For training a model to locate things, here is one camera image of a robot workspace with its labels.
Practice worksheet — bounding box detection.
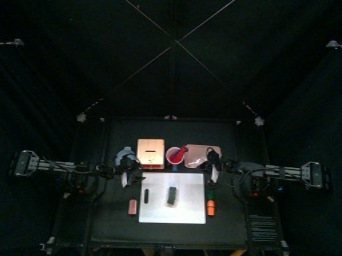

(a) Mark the orange marker right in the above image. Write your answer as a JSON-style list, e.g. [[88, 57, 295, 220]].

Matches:
[[206, 189, 217, 217]]

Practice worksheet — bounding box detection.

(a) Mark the red plastic cup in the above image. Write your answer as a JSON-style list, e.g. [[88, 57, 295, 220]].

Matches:
[[165, 146, 185, 166]]

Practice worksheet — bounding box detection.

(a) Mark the pink plastic tray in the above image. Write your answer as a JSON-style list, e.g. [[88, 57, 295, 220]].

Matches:
[[183, 143, 223, 169]]

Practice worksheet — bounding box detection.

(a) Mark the red toy knife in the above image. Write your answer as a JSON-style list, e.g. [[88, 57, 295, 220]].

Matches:
[[177, 145, 190, 161]]

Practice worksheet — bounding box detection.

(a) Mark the white label sticker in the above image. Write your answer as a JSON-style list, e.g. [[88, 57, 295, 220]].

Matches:
[[247, 214, 278, 244]]

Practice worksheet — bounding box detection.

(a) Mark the white cutting board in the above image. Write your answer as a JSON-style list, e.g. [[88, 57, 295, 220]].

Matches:
[[138, 172, 207, 225]]

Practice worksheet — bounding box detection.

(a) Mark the grey table leg bracket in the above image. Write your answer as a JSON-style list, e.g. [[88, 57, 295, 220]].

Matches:
[[39, 236, 58, 256], [278, 240, 291, 256]]

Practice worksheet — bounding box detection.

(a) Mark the thin white cord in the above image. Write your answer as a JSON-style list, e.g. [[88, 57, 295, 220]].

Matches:
[[123, 0, 262, 121], [80, 0, 237, 117]]

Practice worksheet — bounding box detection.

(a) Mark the wooden box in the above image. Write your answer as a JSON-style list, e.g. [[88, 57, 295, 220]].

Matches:
[[136, 138, 166, 170]]

